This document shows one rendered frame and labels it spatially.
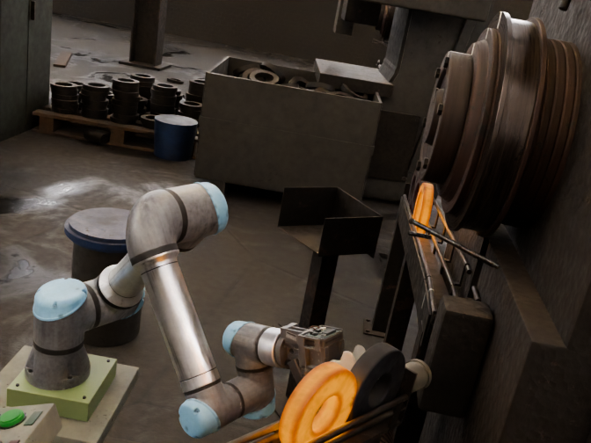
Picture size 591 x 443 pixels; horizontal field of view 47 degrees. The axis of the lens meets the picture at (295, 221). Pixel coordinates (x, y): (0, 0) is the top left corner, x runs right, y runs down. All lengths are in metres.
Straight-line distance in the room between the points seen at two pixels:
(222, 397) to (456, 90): 0.75
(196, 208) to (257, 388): 0.38
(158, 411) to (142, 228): 1.03
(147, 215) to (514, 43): 0.77
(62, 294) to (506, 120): 1.04
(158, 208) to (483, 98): 0.66
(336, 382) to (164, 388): 1.33
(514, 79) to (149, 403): 1.52
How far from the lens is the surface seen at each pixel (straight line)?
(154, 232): 1.32
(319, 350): 1.23
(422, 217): 2.23
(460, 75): 1.40
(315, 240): 2.07
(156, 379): 2.39
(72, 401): 1.69
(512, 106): 1.30
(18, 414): 1.23
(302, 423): 1.05
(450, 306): 1.36
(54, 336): 1.67
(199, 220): 1.39
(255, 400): 1.39
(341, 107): 3.90
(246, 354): 1.37
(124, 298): 1.68
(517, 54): 1.35
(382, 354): 1.17
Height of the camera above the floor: 1.36
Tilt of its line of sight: 20 degrees down
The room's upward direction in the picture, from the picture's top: 10 degrees clockwise
